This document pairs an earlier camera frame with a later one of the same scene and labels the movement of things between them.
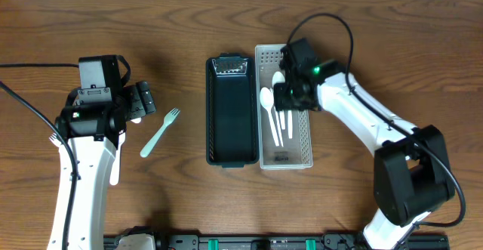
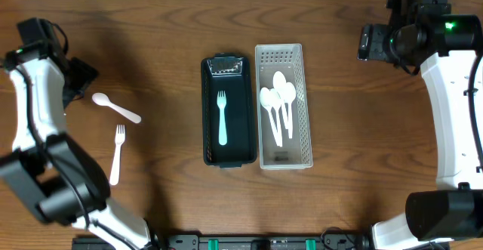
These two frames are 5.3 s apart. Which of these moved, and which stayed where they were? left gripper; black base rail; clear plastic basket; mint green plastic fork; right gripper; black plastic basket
Moved: right gripper; mint green plastic fork; left gripper
Stayed: clear plastic basket; black plastic basket; black base rail
